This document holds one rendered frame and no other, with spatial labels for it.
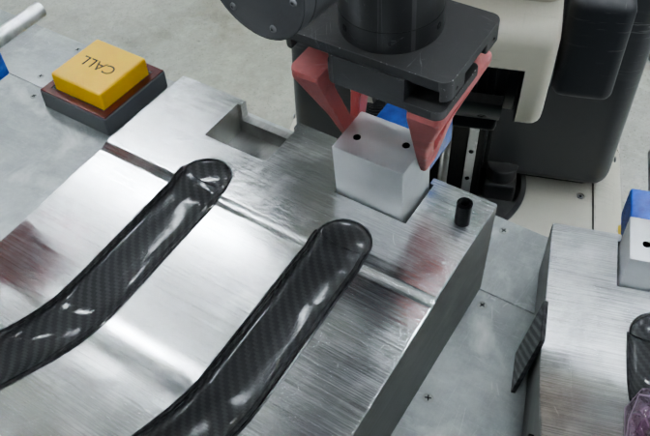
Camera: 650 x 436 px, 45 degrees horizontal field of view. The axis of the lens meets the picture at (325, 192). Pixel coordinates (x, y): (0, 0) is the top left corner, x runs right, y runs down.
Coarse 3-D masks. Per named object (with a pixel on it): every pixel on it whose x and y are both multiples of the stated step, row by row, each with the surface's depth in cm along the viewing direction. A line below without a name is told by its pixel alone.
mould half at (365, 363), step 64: (128, 128) 56; (192, 128) 56; (64, 192) 52; (128, 192) 52; (256, 192) 51; (320, 192) 51; (448, 192) 51; (0, 256) 49; (64, 256) 49; (192, 256) 48; (256, 256) 48; (384, 256) 47; (448, 256) 47; (0, 320) 45; (128, 320) 46; (192, 320) 45; (384, 320) 45; (448, 320) 51; (64, 384) 41; (128, 384) 42; (320, 384) 42; (384, 384) 42
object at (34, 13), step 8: (32, 8) 58; (40, 8) 58; (16, 16) 57; (24, 16) 57; (32, 16) 58; (40, 16) 58; (8, 24) 57; (16, 24) 57; (24, 24) 57; (32, 24) 58; (0, 32) 56; (8, 32) 56; (16, 32) 57; (0, 40) 56; (8, 40) 57; (0, 56) 55; (0, 64) 55; (0, 72) 55; (8, 72) 56
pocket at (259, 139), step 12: (240, 108) 58; (228, 120) 57; (240, 120) 59; (252, 120) 59; (216, 132) 57; (228, 132) 58; (240, 132) 59; (252, 132) 59; (264, 132) 58; (276, 132) 58; (288, 132) 58; (228, 144) 59; (240, 144) 59; (252, 144) 58; (264, 144) 58; (276, 144) 58; (252, 156) 58; (264, 156) 58
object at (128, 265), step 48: (192, 192) 52; (144, 240) 50; (336, 240) 49; (96, 288) 48; (288, 288) 47; (336, 288) 47; (0, 336) 43; (48, 336) 45; (240, 336) 44; (288, 336) 45; (0, 384) 40; (192, 384) 42; (240, 384) 43; (144, 432) 39; (192, 432) 40
